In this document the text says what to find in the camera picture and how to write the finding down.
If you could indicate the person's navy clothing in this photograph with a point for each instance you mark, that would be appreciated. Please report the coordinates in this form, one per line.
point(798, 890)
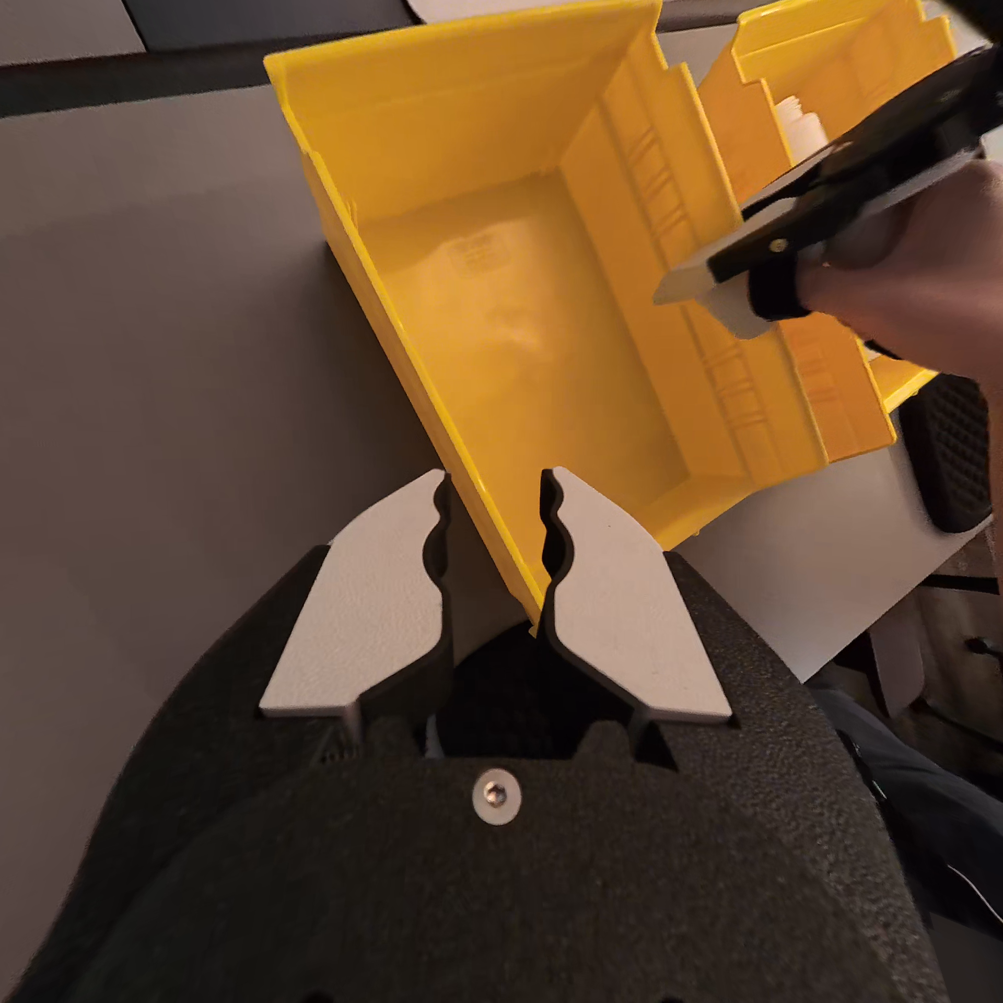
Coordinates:
point(925, 823)

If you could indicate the black smooth desk mat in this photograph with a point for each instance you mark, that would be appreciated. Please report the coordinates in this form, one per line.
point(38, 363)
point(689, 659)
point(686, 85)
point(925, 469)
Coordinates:
point(274, 20)

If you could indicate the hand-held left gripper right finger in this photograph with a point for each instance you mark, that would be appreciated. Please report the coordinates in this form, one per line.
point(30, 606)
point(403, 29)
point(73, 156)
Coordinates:
point(627, 619)

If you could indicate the black textured mat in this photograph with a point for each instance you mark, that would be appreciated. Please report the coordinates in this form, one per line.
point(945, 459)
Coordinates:
point(952, 454)

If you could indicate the white board stand base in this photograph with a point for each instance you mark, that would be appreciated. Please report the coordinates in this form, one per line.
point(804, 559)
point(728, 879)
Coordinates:
point(470, 8)

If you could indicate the yellow plastic bin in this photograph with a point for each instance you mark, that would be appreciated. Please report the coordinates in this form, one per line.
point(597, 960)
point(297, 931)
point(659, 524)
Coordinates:
point(823, 63)
point(509, 313)

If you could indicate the person's right hand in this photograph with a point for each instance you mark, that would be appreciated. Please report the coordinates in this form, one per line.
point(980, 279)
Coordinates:
point(925, 266)

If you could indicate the white plastic bottle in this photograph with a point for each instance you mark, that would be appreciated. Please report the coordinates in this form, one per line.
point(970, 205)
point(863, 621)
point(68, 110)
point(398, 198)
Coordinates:
point(803, 137)

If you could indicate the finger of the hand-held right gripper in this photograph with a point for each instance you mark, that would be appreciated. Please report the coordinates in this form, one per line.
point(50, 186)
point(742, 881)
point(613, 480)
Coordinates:
point(791, 192)
point(689, 286)

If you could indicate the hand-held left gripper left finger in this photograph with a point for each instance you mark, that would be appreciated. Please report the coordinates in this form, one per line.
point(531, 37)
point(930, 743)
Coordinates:
point(368, 619)

